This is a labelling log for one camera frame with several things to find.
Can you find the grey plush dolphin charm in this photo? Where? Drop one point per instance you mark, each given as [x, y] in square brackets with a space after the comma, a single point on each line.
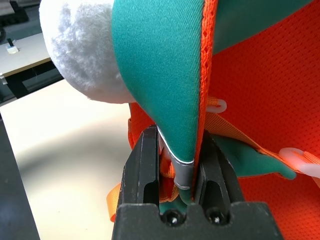
[82, 50]

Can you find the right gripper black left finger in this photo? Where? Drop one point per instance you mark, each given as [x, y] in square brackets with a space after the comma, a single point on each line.
[140, 175]

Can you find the teal orange backpack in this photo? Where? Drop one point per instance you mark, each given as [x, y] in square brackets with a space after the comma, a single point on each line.
[162, 62]

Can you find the black framed side table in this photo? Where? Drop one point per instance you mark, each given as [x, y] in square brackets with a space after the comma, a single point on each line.
[25, 60]

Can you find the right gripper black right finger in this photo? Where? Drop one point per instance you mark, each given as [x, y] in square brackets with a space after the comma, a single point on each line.
[215, 180]

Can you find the small white block black clip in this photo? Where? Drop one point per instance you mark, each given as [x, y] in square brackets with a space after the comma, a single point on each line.
[12, 48]

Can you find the black keyboard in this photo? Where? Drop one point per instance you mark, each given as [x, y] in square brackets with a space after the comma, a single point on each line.
[13, 17]

